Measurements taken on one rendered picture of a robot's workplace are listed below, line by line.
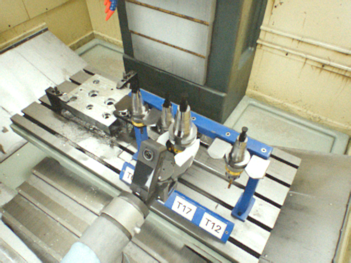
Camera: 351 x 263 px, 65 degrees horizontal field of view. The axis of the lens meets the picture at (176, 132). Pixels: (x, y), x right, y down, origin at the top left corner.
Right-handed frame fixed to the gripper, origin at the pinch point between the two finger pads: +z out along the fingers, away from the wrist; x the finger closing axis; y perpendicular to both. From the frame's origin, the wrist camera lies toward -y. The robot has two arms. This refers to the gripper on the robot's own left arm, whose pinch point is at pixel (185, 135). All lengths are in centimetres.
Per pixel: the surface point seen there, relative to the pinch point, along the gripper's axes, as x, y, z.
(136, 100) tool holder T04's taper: -21.0, 5.6, 7.4
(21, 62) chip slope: -140, 54, 33
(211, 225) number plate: 11.3, 38.3, -0.1
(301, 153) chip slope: 29, 57, 61
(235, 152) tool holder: 10.7, 6.6, 6.9
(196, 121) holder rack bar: -4.1, 9.8, 13.3
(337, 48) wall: 22, 25, 102
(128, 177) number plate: -23.2, 39.4, -0.6
